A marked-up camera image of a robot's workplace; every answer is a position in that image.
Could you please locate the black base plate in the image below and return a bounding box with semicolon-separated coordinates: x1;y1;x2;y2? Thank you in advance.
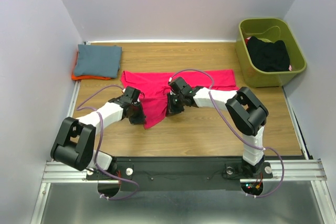
86;156;274;192

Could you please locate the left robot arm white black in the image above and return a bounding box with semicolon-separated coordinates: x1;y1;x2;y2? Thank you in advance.
50;86;145;179

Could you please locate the olive green plastic bin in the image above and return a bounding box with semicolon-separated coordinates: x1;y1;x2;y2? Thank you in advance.
236;18;307;88

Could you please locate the pink red t shirt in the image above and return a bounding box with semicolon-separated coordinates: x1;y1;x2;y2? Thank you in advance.
121;69;238;129

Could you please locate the folded orange t shirt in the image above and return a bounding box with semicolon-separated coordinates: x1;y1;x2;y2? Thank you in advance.
71;51;111;81

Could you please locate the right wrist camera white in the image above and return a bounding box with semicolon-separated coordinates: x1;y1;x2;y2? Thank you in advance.
168;77;175;95

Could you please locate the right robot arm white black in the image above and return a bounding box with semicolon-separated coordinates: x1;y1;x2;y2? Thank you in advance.
166;77;269;177

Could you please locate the black t shirt in bin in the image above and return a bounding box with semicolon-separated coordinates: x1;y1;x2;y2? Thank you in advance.
245;36;291;72

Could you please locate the folded blue grey t shirt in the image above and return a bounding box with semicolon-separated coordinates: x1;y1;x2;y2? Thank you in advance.
74;44;122;79

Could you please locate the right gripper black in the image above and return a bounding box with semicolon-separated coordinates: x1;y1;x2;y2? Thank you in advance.
165;92;185;116

